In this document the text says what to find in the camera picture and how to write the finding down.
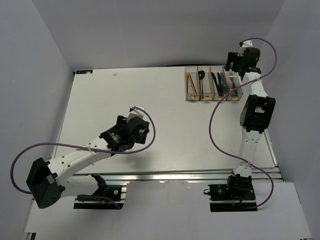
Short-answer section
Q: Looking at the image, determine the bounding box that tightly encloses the green handled fork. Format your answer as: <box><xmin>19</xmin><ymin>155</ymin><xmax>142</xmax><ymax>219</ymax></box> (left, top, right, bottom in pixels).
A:
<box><xmin>229</xmin><ymin>75</ymin><xmax>238</xmax><ymax>98</ymax></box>

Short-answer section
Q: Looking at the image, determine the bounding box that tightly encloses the black knife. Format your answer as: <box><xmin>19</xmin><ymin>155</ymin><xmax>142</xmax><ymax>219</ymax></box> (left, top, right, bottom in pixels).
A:
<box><xmin>211</xmin><ymin>72</ymin><xmax>223</xmax><ymax>96</ymax></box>

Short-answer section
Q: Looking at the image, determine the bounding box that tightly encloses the black spoon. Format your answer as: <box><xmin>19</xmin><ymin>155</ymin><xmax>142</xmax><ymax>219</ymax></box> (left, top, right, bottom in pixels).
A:
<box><xmin>198</xmin><ymin>70</ymin><xmax>205</xmax><ymax>97</ymax></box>

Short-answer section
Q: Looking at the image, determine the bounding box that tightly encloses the blue knife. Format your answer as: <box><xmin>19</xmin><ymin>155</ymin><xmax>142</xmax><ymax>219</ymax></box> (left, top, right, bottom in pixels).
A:
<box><xmin>217</xmin><ymin>72</ymin><xmax>224</xmax><ymax>97</ymax></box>

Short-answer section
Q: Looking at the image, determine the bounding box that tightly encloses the orange chopstick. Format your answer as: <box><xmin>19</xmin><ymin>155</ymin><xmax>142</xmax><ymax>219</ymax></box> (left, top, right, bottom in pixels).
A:
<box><xmin>185</xmin><ymin>73</ymin><xmax>190</xmax><ymax>98</ymax></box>
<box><xmin>189</xmin><ymin>73</ymin><xmax>197</xmax><ymax>94</ymax></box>

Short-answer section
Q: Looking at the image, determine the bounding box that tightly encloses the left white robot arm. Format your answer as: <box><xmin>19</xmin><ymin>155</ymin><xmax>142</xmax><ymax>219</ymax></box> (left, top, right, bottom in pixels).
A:
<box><xmin>26</xmin><ymin>115</ymin><xmax>150</xmax><ymax>209</ymax></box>

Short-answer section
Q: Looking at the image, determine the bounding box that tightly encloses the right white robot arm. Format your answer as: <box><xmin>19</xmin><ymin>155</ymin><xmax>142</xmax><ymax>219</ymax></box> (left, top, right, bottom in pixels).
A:
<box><xmin>225</xmin><ymin>46</ymin><xmax>276</xmax><ymax>200</ymax></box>

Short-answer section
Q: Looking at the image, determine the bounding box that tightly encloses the clear container compartment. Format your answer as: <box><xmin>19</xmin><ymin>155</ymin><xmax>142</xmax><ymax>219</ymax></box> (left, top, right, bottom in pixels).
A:
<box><xmin>210</xmin><ymin>65</ymin><xmax>228</xmax><ymax>101</ymax></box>
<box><xmin>184</xmin><ymin>65</ymin><xmax>201</xmax><ymax>101</ymax></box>
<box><xmin>197</xmin><ymin>65</ymin><xmax>215</xmax><ymax>101</ymax></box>
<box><xmin>221</xmin><ymin>66</ymin><xmax>243</xmax><ymax>102</ymax></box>

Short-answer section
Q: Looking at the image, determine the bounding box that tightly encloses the left blue label sticker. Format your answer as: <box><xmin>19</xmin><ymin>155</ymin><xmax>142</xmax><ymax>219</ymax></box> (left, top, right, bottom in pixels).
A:
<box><xmin>75</xmin><ymin>69</ymin><xmax>93</xmax><ymax>75</ymax></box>

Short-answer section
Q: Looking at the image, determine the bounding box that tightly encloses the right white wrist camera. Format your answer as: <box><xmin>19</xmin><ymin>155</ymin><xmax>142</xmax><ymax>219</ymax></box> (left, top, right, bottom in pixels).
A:
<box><xmin>237</xmin><ymin>39</ymin><xmax>253</xmax><ymax>56</ymax></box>

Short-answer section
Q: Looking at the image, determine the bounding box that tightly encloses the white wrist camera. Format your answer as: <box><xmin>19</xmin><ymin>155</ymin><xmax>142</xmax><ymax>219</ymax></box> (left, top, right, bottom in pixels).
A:
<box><xmin>237</xmin><ymin>39</ymin><xmax>253</xmax><ymax>56</ymax></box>
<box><xmin>127</xmin><ymin>106</ymin><xmax>145</xmax><ymax>121</ymax></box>

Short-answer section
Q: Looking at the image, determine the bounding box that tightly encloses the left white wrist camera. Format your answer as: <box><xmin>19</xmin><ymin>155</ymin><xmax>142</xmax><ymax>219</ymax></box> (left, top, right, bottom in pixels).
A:
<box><xmin>127</xmin><ymin>106</ymin><xmax>145</xmax><ymax>121</ymax></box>

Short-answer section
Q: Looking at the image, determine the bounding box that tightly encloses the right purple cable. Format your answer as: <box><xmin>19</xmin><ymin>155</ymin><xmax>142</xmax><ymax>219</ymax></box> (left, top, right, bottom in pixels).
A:
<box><xmin>208</xmin><ymin>37</ymin><xmax>278</xmax><ymax>210</ymax></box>

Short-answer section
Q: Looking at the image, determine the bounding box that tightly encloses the purple cable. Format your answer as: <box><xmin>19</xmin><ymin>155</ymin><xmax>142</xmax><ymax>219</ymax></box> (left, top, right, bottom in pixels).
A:
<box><xmin>208</xmin><ymin>37</ymin><xmax>278</xmax><ymax>210</ymax></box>
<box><xmin>10</xmin><ymin>106</ymin><xmax>157</xmax><ymax>210</ymax></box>

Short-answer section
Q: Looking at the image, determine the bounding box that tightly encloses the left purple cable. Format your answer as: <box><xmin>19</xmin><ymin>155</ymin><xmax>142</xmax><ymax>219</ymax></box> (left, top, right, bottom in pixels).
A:
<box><xmin>10</xmin><ymin>106</ymin><xmax>157</xmax><ymax>210</ymax></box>

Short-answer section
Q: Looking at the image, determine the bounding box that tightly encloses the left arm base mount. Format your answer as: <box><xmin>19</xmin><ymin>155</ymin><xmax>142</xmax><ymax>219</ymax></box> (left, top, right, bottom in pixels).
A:
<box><xmin>73</xmin><ymin>173</ymin><xmax>125</xmax><ymax>210</ymax></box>

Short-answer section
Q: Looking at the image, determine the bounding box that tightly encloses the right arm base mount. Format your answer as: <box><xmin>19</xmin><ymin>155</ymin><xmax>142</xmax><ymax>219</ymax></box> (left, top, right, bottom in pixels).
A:
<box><xmin>203</xmin><ymin>174</ymin><xmax>258</xmax><ymax>213</ymax></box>

